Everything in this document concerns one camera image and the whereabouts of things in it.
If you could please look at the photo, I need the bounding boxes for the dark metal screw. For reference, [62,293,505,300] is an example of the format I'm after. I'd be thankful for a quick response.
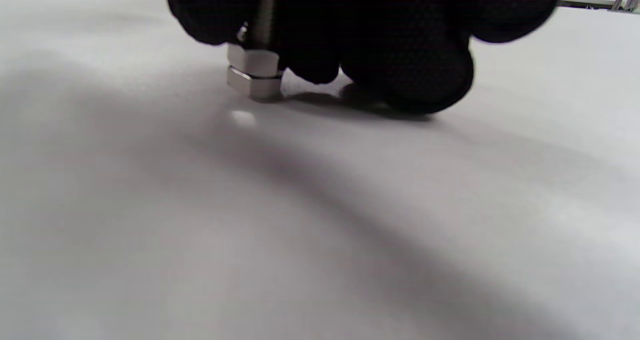
[226,0,284,102]

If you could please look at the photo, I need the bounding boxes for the person's right hand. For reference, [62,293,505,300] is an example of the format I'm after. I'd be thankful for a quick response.
[159,0,564,116]

